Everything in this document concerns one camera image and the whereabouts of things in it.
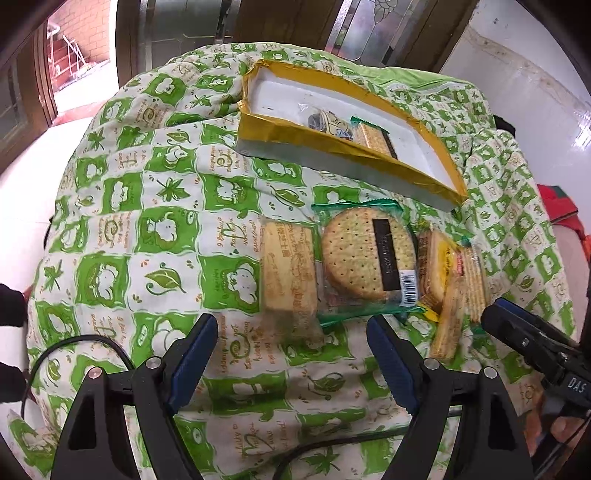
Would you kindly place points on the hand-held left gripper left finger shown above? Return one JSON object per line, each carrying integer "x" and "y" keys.
{"x": 194, "y": 360}

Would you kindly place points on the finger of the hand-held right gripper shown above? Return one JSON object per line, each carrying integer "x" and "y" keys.
{"x": 531, "y": 318}
{"x": 508, "y": 325}

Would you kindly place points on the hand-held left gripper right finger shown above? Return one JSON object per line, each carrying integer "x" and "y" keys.
{"x": 390, "y": 360}

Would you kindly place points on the green-edged square cracker packet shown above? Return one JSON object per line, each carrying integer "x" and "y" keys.
{"x": 371, "y": 138}
{"x": 461, "y": 300}

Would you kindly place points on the yellow square biscuit packet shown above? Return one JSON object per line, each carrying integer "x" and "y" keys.
{"x": 436, "y": 272}

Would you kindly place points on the round cracker packet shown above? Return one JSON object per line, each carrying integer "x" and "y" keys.
{"x": 351, "y": 258}

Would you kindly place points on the pale biscuit packet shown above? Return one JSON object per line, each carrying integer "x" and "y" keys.
{"x": 288, "y": 267}

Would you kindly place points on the dark printed snack packet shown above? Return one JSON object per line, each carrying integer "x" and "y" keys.
{"x": 323, "y": 121}

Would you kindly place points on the yellow cardboard tray box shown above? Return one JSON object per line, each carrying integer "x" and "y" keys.
{"x": 286, "y": 97}

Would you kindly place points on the person's right hand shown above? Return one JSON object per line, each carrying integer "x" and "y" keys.
{"x": 563, "y": 431}

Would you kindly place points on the red cloth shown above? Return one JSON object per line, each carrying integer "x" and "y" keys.
{"x": 561, "y": 203}

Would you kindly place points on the green and white printed blanket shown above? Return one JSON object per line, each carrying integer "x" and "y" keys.
{"x": 161, "y": 230}

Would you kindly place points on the dark cloth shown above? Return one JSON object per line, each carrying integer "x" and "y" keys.
{"x": 11, "y": 304}
{"x": 11, "y": 385}

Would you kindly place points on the black object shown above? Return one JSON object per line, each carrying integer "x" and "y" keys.
{"x": 503, "y": 123}

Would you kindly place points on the leaded glass door panel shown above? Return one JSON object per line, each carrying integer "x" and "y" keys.
{"x": 392, "y": 32}
{"x": 180, "y": 32}

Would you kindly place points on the wooden framed glass door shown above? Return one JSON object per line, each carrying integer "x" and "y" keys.
{"x": 27, "y": 92}

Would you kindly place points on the white metal rack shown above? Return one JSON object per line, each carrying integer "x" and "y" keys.
{"x": 74, "y": 50}

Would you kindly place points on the dark wooden door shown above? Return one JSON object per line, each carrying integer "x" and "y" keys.
{"x": 286, "y": 23}

